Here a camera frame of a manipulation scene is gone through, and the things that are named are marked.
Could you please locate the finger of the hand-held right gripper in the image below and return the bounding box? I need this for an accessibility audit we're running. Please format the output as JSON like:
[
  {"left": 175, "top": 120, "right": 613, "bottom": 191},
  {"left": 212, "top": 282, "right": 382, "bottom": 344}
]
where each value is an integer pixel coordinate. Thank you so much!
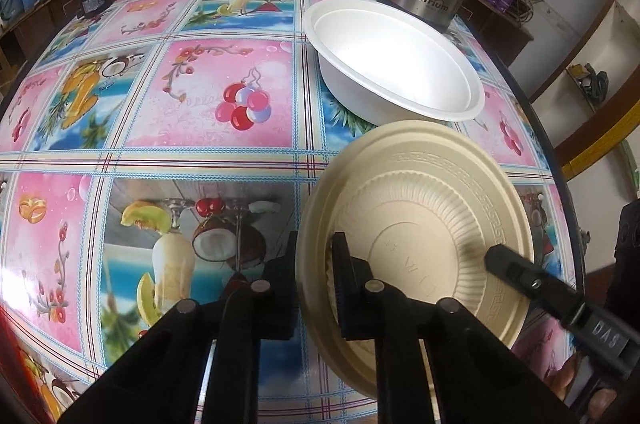
[{"left": 484, "top": 244, "right": 583, "bottom": 330}]

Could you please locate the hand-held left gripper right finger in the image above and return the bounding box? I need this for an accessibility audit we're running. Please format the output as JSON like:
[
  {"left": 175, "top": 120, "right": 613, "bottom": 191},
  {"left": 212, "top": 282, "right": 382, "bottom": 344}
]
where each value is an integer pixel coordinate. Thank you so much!
[{"left": 330, "top": 231, "right": 571, "bottom": 424}]

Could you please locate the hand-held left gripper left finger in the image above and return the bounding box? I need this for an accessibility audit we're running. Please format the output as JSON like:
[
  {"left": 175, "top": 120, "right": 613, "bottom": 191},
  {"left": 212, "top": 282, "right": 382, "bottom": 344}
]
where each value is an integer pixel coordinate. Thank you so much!
[{"left": 57, "top": 231, "right": 298, "bottom": 424}]

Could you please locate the beige plastic plate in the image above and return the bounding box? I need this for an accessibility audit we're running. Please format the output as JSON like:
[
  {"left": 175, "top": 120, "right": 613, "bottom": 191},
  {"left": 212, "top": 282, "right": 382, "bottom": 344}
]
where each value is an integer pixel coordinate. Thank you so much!
[{"left": 295, "top": 120, "right": 537, "bottom": 401}]

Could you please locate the white paper bowl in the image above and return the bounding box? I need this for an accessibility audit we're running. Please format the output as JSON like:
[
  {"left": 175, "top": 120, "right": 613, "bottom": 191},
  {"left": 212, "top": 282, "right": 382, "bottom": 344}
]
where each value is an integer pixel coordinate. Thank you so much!
[
  {"left": 307, "top": 1, "right": 483, "bottom": 115},
  {"left": 301, "top": 0, "right": 487, "bottom": 124}
]

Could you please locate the printed fruit pattern tablecloth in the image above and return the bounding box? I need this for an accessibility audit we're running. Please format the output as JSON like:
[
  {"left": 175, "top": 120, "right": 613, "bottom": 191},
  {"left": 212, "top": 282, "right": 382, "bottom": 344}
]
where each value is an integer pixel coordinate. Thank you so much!
[{"left": 0, "top": 0, "right": 586, "bottom": 424}]

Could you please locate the wooden wall shelf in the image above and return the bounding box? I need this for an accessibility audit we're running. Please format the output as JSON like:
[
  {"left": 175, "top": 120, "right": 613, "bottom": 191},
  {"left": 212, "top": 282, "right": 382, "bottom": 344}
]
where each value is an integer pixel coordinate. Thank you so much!
[{"left": 465, "top": 0, "right": 566, "bottom": 70}]

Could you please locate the tangled cable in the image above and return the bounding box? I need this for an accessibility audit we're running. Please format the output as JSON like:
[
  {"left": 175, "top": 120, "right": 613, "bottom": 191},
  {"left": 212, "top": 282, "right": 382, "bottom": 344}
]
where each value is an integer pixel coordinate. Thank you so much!
[{"left": 515, "top": 0, "right": 546, "bottom": 25}]

